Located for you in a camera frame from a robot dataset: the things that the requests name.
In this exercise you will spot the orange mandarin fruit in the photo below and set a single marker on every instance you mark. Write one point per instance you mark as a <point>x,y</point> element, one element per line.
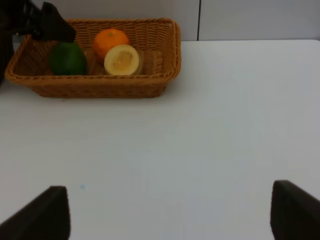
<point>107,39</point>

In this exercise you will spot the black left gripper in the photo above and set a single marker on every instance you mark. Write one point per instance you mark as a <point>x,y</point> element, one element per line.
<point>44,22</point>

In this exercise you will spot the green pepper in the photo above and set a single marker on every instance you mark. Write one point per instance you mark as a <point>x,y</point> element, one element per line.
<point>67,59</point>

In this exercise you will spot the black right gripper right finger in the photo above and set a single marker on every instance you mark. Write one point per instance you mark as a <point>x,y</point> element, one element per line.
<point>294,213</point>

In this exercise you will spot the light orange wicker basket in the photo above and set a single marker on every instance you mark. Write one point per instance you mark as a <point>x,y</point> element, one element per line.
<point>157,40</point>

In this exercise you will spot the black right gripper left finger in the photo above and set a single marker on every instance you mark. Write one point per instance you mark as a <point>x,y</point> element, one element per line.
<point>46,217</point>

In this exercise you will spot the peach coloured fruit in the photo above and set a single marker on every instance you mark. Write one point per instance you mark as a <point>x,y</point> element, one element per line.
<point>123,60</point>

